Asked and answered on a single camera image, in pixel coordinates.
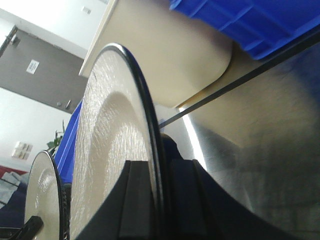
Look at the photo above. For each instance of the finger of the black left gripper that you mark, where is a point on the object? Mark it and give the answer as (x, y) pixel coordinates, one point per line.
(30, 229)

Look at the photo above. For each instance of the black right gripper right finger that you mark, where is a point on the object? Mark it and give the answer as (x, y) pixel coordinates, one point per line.
(203, 210)

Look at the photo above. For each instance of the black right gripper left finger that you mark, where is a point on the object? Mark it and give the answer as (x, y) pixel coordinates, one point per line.
(127, 212)

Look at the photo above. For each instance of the silver plate black rim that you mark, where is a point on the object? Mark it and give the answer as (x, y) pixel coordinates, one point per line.
(45, 198)
(117, 123)

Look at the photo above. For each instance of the lower blue plastic crate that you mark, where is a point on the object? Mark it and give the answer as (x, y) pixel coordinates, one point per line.
(65, 155)

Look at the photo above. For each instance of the green potted plant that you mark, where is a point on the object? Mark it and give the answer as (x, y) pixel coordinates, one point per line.
(53, 146)

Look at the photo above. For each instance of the cream plastic storage bin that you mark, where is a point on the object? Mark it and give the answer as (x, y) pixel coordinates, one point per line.
(177, 55)

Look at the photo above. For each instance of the large blue plastic crate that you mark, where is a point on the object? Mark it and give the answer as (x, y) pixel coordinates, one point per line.
(260, 27)

